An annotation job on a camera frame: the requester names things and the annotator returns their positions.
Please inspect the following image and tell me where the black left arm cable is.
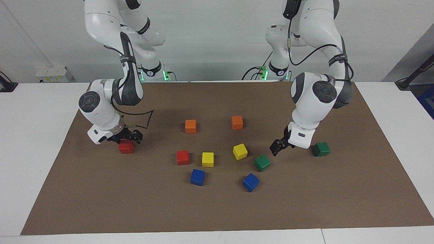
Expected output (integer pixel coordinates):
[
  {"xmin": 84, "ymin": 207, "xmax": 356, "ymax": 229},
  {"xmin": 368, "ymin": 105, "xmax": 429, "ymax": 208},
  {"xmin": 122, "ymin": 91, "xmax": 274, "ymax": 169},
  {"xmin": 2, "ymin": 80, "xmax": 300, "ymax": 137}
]
[{"xmin": 287, "ymin": 0, "xmax": 354, "ymax": 82}]

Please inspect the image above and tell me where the brown table mat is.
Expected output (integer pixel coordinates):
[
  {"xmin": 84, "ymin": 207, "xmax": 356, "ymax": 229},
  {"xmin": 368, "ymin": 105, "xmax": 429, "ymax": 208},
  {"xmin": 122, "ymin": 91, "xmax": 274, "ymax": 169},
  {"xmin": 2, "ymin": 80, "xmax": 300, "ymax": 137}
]
[{"xmin": 20, "ymin": 81, "xmax": 434, "ymax": 235}]

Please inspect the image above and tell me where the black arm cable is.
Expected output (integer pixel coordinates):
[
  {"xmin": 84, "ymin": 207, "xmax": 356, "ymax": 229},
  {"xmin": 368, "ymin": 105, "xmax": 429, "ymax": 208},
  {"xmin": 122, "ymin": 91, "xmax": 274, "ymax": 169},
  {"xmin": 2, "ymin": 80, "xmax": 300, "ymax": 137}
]
[
  {"xmin": 287, "ymin": 0, "xmax": 354, "ymax": 82},
  {"xmin": 103, "ymin": 44, "xmax": 154, "ymax": 130}
]

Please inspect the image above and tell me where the white box with yellow labels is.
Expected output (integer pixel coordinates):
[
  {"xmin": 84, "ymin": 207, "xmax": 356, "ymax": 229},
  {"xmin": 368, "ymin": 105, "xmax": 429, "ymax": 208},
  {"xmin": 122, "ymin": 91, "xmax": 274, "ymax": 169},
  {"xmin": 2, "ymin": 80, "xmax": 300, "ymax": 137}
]
[{"xmin": 36, "ymin": 65, "xmax": 74, "ymax": 83}]

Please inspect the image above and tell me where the blue crate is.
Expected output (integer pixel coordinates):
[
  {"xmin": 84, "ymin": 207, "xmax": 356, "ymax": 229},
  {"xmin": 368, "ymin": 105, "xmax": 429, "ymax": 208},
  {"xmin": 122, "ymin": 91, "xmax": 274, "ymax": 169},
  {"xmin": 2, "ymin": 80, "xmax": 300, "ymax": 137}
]
[{"xmin": 416, "ymin": 84, "xmax": 434, "ymax": 120}]

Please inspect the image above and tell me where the blue wooden block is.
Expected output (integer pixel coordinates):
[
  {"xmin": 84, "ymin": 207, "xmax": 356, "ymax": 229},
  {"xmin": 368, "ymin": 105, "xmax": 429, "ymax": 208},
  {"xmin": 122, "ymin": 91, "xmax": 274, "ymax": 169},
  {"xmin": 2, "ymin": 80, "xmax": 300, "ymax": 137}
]
[
  {"xmin": 190, "ymin": 168, "xmax": 205, "ymax": 186},
  {"xmin": 242, "ymin": 173, "xmax": 260, "ymax": 192}
]

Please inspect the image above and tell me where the red wooden block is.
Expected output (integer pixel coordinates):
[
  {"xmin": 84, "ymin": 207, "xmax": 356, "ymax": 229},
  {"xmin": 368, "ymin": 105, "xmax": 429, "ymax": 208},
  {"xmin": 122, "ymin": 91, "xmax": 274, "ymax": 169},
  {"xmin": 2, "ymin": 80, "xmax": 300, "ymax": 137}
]
[
  {"xmin": 118, "ymin": 140, "xmax": 135, "ymax": 154},
  {"xmin": 176, "ymin": 150, "xmax": 190, "ymax": 166}
]

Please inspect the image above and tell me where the black stand with pole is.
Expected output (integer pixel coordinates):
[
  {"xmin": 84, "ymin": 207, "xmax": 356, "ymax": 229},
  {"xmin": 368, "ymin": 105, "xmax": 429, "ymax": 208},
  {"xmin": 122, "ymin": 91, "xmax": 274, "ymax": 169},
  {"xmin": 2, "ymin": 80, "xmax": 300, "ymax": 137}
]
[{"xmin": 395, "ymin": 54, "xmax": 434, "ymax": 90}]

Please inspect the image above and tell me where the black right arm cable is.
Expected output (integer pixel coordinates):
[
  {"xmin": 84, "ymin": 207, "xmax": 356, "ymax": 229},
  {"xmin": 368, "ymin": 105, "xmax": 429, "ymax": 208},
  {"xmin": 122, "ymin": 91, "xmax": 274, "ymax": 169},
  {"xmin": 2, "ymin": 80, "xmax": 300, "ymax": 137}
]
[{"xmin": 103, "ymin": 44, "xmax": 154, "ymax": 130}]

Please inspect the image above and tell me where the green wooden block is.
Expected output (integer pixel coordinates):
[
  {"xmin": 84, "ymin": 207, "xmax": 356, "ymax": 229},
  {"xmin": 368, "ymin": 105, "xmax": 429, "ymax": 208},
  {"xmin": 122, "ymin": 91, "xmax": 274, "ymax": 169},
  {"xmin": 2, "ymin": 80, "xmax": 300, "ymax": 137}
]
[
  {"xmin": 312, "ymin": 142, "xmax": 331, "ymax": 157},
  {"xmin": 254, "ymin": 155, "xmax": 271, "ymax": 172}
]

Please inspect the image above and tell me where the black clamp mount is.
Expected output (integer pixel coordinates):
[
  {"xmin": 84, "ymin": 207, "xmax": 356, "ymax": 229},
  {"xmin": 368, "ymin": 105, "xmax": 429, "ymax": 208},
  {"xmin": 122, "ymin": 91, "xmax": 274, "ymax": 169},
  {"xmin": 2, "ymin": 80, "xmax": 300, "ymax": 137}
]
[{"xmin": 0, "ymin": 71, "xmax": 18, "ymax": 93}]

